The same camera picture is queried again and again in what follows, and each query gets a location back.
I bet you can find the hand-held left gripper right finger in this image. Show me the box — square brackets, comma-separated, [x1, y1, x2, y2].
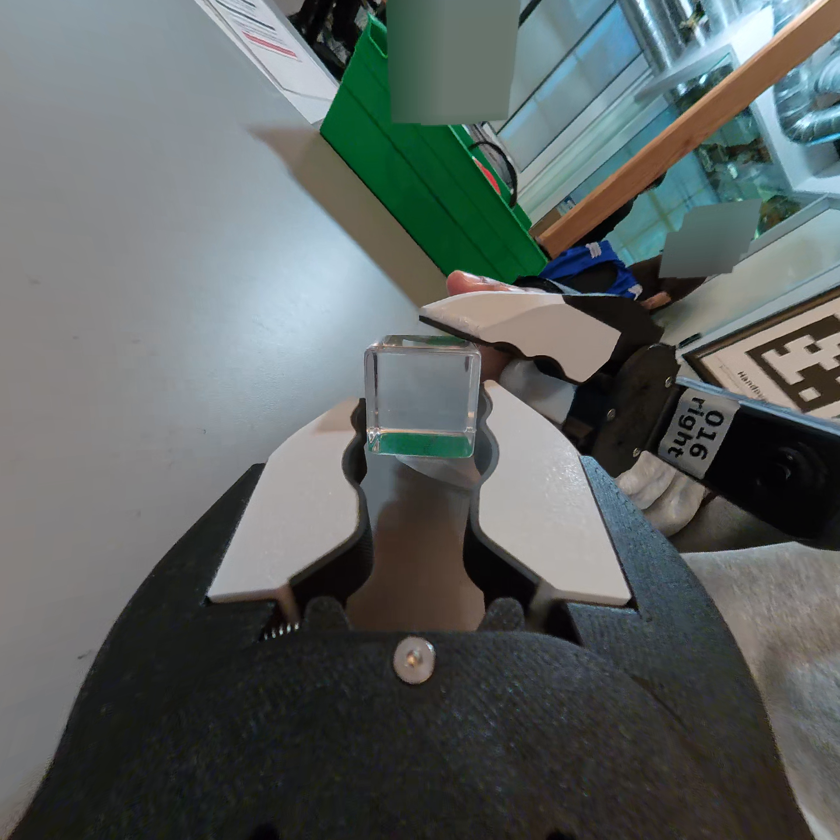
[467, 379, 634, 624]

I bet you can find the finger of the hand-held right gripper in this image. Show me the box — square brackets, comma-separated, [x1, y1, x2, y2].
[399, 357, 577, 492]
[419, 292, 622, 386]

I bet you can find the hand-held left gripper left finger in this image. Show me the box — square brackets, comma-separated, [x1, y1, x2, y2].
[206, 397, 374, 634]

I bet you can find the clear acrylic cube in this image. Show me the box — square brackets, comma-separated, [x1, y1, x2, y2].
[364, 335, 483, 459]

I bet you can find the person's right hand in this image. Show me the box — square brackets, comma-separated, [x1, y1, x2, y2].
[446, 269, 526, 294]

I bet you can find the framed black-white marker sign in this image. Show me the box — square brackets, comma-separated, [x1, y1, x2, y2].
[681, 285, 840, 422]

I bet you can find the green plastic bin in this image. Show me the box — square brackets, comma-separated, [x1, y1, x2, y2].
[319, 14, 551, 282]

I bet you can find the silver pipe bundle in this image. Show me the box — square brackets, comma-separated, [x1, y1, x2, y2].
[620, 0, 840, 148]

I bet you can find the printed paper sheet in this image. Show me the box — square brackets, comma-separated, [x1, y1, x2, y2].
[196, 0, 340, 104]

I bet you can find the black cable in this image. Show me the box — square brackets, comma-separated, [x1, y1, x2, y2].
[469, 140, 521, 210]

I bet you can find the wooden post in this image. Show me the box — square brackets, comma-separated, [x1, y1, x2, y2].
[532, 0, 840, 258]

